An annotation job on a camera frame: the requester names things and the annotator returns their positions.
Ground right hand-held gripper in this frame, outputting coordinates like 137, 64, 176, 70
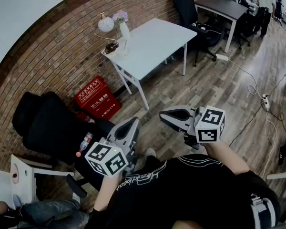
159, 105, 226, 151

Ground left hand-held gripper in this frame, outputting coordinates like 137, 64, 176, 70
84, 117, 142, 177

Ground person's left forearm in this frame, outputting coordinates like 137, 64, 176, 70
92, 172, 125, 212

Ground person's right forearm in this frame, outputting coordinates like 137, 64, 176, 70
202, 141, 250, 176

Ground person's white shoe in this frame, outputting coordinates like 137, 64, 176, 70
145, 147, 157, 160

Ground red fire extinguisher box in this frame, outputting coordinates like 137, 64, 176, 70
73, 75, 123, 121

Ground red label plastic bottle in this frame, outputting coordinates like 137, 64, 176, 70
76, 132, 94, 157

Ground red fire extinguisher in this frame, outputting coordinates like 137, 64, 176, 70
74, 110, 96, 125

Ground person's black printed t-shirt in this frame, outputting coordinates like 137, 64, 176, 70
85, 153, 281, 229

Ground white table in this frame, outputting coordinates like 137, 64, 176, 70
101, 18, 198, 111

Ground white ribbed vase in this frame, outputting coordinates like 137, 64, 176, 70
119, 21, 131, 42

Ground black high-back office chair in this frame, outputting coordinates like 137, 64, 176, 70
172, 0, 224, 68

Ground white desk with holes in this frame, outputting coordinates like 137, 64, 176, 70
9, 154, 75, 210

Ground dark desk white legs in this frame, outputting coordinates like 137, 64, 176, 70
194, 0, 249, 54

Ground black floor cable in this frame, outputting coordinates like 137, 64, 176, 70
228, 65, 286, 148

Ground white power cable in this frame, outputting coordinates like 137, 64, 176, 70
260, 108, 278, 179
227, 58, 266, 98

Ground black lamp cable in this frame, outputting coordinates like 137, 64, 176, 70
105, 42, 120, 53

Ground white furniture frame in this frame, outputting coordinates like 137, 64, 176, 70
266, 170, 286, 181

